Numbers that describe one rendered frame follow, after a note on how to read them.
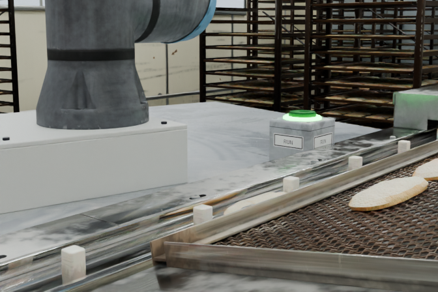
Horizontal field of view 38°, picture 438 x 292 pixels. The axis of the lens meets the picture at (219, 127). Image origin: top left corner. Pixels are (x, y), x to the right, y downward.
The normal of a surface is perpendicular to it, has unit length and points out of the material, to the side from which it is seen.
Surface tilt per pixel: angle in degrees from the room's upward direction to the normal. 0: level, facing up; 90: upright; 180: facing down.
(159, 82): 91
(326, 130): 90
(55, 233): 0
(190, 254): 90
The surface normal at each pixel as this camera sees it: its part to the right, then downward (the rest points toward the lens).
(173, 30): 0.57, 0.75
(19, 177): 0.58, 0.13
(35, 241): 0.00, -0.99
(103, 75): 0.37, -0.16
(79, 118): -0.06, 0.15
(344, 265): -0.65, 0.12
